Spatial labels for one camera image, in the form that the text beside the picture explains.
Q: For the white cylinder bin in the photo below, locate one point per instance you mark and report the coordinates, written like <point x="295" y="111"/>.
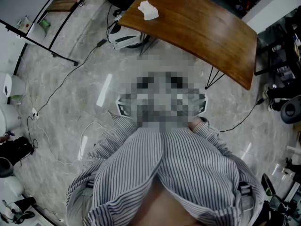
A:
<point x="36" y="33"/>

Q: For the striped shirt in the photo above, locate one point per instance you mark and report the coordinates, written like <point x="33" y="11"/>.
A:
<point x="145" y="168"/>

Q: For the person's left forearm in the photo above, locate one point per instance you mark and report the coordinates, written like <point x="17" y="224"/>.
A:
<point x="122" y="123"/>

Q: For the black metal shelf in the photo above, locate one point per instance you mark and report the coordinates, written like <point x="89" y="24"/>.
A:
<point x="282" y="48"/>

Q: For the black power adapter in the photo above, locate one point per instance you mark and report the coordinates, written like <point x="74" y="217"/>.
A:
<point x="101" y="42"/>

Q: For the wooden table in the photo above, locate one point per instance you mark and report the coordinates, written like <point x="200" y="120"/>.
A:
<point x="200" y="27"/>

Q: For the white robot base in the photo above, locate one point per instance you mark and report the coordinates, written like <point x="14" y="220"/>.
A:
<point x="124" y="39"/>

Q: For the black bag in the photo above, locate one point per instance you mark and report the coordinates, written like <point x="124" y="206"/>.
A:
<point x="15" y="149"/>

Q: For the white power strip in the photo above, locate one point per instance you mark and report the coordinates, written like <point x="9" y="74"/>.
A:
<point x="35" y="113"/>

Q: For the black rolling board stand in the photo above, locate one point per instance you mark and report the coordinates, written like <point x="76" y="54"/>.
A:
<point x="60" y="25"/>

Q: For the person's right forearm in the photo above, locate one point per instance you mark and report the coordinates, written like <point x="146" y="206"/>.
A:
<point x="202" y="126"/>

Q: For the white lidded bin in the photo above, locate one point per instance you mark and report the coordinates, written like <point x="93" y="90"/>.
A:
<point x="13" y="85"/>

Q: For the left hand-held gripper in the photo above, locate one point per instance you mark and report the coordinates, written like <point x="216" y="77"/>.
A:
<point x="122" y="107"/>

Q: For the box with red button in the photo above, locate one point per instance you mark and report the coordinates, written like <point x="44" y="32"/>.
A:
<point x="24" y="26"/>

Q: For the black round stool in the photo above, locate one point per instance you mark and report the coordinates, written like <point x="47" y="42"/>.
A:
<point x="291" y="110"/>

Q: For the white round bin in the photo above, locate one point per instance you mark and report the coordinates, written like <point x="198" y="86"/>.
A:
<point x="9" y="119"/>

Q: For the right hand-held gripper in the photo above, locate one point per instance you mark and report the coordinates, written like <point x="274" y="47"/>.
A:
<point x="203" y="102"/>

